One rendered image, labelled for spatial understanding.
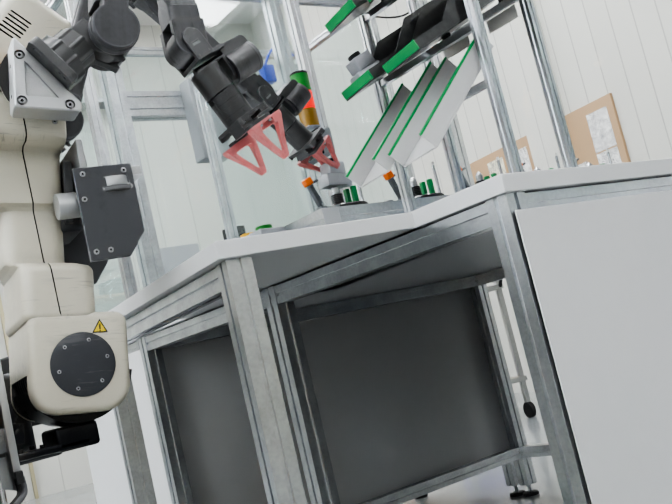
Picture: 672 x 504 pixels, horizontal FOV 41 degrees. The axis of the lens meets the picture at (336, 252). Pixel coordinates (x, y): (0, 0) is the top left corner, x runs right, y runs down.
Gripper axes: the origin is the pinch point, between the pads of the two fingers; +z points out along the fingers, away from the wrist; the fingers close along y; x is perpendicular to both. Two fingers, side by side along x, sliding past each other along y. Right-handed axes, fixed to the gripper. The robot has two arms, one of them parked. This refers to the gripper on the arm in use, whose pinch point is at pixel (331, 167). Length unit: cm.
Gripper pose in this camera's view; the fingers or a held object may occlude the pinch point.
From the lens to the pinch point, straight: 219.6
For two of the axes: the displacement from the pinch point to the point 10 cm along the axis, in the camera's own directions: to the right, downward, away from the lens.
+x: -4.4, 7.3, -5.2
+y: -5.6, 2.4, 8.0
